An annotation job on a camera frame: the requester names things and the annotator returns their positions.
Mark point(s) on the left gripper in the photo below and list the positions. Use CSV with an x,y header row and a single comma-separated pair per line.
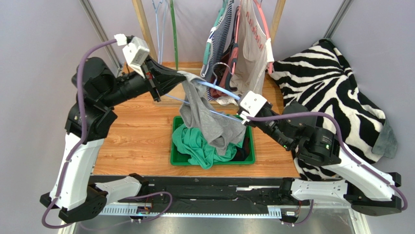
x,y
164,79

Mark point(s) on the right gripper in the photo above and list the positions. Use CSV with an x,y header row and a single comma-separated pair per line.
x,y
260,118

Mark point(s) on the grey tank top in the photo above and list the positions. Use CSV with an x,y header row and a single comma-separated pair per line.
x,y
219,131

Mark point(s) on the navy tank top maroon trim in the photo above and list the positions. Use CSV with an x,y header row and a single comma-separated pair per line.
x,y
243,152

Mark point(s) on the light blue plastic hanger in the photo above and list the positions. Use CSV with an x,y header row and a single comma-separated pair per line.
x,y
214,86

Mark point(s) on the green tank top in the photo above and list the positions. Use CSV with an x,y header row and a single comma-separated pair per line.
x,y
191,142

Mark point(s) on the blue white striped tank top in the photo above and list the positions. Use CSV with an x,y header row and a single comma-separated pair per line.
x,y
219,42

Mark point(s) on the green plastic hanger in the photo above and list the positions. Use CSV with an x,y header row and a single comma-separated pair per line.
x,y
174,33

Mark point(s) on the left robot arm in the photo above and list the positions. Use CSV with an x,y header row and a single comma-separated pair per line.
x,y
87,126

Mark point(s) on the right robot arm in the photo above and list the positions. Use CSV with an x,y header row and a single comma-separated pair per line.
x,y
367,190

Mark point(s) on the pink plastic hanger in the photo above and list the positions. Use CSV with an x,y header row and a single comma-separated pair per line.
x,y
254,39

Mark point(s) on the teal plastic hanger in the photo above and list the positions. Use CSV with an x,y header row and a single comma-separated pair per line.
x,y
209,43

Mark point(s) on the maroon tank top dark trim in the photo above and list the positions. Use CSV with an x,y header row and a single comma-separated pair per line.
x,y
225,68

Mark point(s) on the zebra print blanket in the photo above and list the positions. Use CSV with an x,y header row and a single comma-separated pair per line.
x,y
321,79

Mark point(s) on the green plastic tray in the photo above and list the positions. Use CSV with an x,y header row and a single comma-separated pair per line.
x,y
177,159

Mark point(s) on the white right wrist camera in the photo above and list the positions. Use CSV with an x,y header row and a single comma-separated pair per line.
x,y
250,104

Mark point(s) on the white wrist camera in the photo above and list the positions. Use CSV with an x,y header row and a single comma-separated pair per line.
x,y
135,51
250,104

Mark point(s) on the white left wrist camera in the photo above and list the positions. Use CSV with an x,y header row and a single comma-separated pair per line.
x,y
135,51

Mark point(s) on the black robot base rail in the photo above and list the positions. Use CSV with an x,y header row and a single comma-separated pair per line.
x,y
223,197

